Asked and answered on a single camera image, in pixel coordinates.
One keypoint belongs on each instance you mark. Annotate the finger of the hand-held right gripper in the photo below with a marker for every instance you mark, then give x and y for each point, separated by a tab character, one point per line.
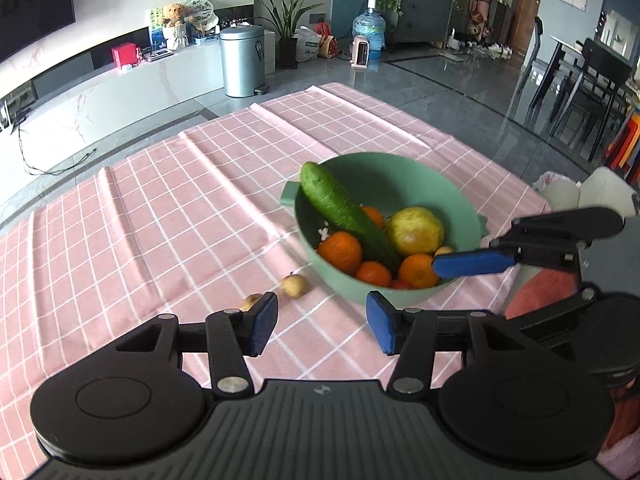
565	312
470	264

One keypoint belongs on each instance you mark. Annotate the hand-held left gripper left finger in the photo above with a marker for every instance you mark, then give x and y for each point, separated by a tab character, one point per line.
262	322

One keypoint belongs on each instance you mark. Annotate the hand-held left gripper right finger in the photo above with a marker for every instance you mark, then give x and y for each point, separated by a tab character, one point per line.
382	325

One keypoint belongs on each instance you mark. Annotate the red cherry tomato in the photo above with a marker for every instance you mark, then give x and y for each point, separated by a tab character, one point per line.
402	284

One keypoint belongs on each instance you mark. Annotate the orange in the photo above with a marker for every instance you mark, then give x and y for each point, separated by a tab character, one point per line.
340	252
419	271
374	275
372	216

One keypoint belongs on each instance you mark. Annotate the green plastic colander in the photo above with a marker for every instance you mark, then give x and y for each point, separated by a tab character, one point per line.
345	280

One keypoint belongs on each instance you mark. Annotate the yellow-green pear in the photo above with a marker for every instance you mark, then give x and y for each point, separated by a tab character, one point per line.
415	230

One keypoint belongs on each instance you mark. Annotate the green cucumber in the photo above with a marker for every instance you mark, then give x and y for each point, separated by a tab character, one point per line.
340	205

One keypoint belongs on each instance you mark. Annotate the person's right forearm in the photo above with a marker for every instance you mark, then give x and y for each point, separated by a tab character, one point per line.
625	430

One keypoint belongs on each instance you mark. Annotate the person's red trouser leg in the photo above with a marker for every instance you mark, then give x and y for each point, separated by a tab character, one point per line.
540	292

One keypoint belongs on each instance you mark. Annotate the crumpled white plastic bag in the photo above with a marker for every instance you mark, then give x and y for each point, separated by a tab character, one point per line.
555	187

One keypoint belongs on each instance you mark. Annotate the white chair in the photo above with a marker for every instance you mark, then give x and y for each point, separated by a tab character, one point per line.
602	187

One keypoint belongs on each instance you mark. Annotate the pink checked tablecloth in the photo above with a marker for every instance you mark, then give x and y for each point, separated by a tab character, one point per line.
175	220

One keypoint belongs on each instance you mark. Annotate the stack of coloured stools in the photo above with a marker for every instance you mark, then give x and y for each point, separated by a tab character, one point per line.
627	145

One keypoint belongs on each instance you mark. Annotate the small white heater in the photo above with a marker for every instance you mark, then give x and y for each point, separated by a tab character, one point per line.
360	52

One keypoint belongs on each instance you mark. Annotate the black dining chair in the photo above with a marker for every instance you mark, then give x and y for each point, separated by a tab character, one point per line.
607	67

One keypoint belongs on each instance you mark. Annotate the dining table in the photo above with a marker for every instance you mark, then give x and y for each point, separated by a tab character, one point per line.
575	45

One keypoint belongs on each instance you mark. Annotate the blue water jug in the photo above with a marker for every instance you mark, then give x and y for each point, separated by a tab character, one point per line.
369	27

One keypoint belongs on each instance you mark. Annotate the dark grey cabinet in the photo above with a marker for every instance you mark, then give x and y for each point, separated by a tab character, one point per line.
425	10

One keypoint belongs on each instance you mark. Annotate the brown wooden door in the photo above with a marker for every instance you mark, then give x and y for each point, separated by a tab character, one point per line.
527	10

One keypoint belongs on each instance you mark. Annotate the grey metal trash can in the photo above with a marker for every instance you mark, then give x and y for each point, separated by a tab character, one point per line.
242	62

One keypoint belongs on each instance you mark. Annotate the red and yellow bag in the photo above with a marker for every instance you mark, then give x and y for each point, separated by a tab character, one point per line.
327	45

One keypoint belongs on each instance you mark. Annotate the white side cabinet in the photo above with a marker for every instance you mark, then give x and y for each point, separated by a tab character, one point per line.
270	52

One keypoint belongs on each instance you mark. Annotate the white marble media console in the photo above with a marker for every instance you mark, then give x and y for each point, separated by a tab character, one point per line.
125	90

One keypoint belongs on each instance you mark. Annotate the long-leaf plant in black pot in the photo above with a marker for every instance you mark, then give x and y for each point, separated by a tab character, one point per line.
287	52

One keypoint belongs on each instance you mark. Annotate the white flower basket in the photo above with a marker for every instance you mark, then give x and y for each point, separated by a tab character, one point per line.
176	39

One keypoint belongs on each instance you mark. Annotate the small red box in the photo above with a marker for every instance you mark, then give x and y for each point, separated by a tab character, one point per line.
124	55

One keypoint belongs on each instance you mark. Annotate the green printed card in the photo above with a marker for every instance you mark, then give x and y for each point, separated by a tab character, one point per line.
156	35

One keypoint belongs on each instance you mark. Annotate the round decorative fan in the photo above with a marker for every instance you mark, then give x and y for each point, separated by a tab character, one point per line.
201	11

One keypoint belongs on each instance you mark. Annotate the brown teddy bear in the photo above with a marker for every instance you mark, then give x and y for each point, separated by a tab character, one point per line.
174	14

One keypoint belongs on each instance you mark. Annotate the black curved television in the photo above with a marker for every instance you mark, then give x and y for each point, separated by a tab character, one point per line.
30	5

